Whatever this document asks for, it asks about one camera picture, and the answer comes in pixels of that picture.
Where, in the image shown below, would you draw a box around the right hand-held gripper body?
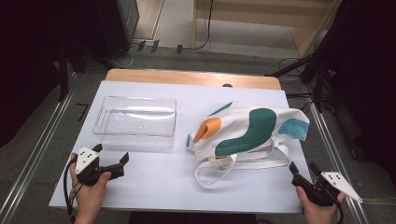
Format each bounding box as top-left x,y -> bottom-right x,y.
291,171 -> 363,207

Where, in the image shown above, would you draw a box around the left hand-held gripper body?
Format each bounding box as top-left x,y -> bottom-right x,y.
74,147 -> 125,187

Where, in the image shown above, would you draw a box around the clear plastic container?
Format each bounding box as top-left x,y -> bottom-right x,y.
92,95 -> 177,148

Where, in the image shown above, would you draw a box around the white patterned tote bag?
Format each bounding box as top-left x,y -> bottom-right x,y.
186,101 -> 311,188

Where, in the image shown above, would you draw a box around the person's right hand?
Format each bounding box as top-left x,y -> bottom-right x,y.
295,186 -> 346,224

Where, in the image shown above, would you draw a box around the person's left hand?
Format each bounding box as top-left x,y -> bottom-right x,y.
68,152 -> 112,216

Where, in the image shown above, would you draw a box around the white table sheet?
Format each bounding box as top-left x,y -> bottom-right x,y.
49,80 -> 312,215

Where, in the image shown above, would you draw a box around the black metal stand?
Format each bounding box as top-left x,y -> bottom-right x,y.
57,43 -> 89,103
264,46 -> 332,114

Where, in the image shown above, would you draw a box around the wooden table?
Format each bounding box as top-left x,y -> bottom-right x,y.
105,68 -> 282,91

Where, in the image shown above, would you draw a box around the black curtain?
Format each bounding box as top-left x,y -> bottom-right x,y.
0,0 -> 106,147
323,0 -> 396,188

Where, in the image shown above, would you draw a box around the black cabinet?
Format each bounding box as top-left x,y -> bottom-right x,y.
96,0 -> 140,60

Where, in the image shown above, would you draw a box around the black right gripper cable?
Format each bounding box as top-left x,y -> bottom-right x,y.
330,192 -> 345,224

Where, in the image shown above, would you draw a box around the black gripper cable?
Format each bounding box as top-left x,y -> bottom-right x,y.
63,157 -> 78,224
330,192 -> 345,224

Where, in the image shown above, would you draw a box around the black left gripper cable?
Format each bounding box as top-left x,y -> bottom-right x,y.
63,157 -> 78,224

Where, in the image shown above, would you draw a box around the metal floor rail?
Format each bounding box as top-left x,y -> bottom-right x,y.
0,90 -> 77,224
306,102 -> 371,224

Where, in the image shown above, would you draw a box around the black floor cables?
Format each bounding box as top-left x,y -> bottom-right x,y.
277,56 -> 316,114

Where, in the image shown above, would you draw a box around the black table frame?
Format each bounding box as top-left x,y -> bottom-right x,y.
128,211 -> 258,224

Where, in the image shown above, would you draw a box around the white floor cable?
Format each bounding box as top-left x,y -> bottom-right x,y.
114,43 -> 138,69

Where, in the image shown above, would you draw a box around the light wooden frame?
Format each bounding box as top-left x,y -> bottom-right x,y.
192,0 -> 344,59

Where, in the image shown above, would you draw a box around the black hanging cable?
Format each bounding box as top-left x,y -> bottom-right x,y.
181,0 -> 215,51

